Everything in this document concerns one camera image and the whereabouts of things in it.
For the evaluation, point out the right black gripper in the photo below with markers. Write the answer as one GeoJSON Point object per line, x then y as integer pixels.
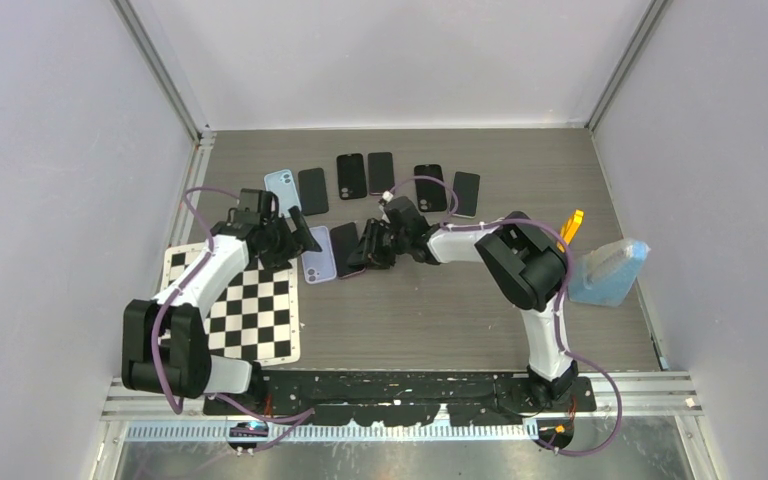
{"type": "Point", "coordinates": [368, 254]}

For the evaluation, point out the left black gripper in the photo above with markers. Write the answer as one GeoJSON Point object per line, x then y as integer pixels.
{"type": "Point", "coordinates": [293, 247]}

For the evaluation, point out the phone with lilac case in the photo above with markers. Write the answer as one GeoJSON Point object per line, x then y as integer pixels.
{"type": "Point", "coordinates": [344, 239]}

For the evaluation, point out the lilac case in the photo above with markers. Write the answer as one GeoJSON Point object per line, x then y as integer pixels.
{"type": "Point", "coordinates": [319, 267]}

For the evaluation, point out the light blue case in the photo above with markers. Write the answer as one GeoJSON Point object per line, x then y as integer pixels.
{"type": "Point", "coordinates": [282, 184]}

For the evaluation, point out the black camera-hole case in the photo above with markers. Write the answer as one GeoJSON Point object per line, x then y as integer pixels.
{"type": "Point", "coordinates": [351, 176]}

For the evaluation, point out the bare phone silver edge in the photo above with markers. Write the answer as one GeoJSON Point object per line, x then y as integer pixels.
{"type": "Point", "coordinates": [466, 187]}

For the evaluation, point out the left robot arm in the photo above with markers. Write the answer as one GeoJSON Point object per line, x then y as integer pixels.
{"type": "Point", "coordinates": [165, 345]}

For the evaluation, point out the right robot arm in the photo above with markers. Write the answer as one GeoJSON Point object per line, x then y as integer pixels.
{"type": "Point", "coordinates": [528, 263]}

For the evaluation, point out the checkerboard calibration mat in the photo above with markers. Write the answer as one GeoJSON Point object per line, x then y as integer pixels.
{"type": "Point", "coordinates": [248, 312]}

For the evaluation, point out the yellow plastic tool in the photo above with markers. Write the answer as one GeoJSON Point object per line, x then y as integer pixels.
{"type": "Point", "coordinates": [570, 228]}

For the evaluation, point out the blue plastic bag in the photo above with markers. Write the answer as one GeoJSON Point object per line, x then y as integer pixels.
{"type": "Point", "coordinates": [605, 276]}

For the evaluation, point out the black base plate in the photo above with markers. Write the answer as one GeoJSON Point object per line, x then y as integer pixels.
{"type": "Point", "coordinates": [404, 398]}

